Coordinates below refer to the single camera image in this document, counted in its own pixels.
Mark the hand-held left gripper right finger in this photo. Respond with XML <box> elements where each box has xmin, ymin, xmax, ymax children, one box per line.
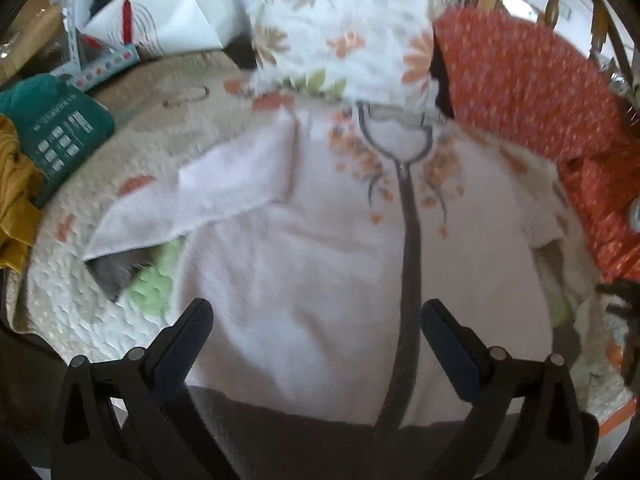
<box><xmin>421</xmin><ymin>298</ymin><xmax>601</xmax><ymax>480</ymax></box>

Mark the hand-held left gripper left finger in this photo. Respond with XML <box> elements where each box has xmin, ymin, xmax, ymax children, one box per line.
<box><xmin>50</xmin><ymin>298</ymin><xmax>241</xmax><ymax>480</ymax></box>

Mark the pale pink floral print shirt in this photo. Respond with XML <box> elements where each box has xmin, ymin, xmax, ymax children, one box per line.
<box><xmin>82</xmin><ymin>102</ymin><xmax>568</xmax><ymax>480</ymax></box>

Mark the heart pattern quilt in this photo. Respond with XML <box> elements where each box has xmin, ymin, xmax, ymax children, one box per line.
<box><xmin>10</xmin><ymin>52</ymin><xmax>636</xmax><ymax>431</ymax></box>

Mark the mustard yellow cloth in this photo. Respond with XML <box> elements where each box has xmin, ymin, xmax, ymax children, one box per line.
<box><xmin>0</xmin><ymin>112</ymin><xmax>45</xmax><ymax>273</ymax></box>

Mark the teal cardboard box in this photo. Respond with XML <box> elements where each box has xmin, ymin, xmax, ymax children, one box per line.
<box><xmin>0</xmin><ymin>72</ymin><xmax>117</xmax><ymax>208</ymax></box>

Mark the orange flowered cloth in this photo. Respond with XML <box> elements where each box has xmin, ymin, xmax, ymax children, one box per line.
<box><xmin>432</xmin><ymin>5</ymin><xmax>640</xmax><ymax>283</ymax></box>

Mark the light blue dotted box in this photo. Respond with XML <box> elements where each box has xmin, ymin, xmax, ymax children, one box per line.
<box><xmin>47</xmin><ymin>7</ymin><xmax>141</xmax><ymax>93</ymax></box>

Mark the white paper bag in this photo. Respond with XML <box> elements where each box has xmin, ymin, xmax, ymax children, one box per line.
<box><xmin>82</xmin><ymin>0</ymin><xmax>246</xmax><ymax>61</ymax></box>

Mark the white floral pillow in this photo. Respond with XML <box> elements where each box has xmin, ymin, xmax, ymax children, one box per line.
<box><xmin>245</xmin><ymin>0</ymin><xmax>453</xmax><ymax>113</ymax></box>

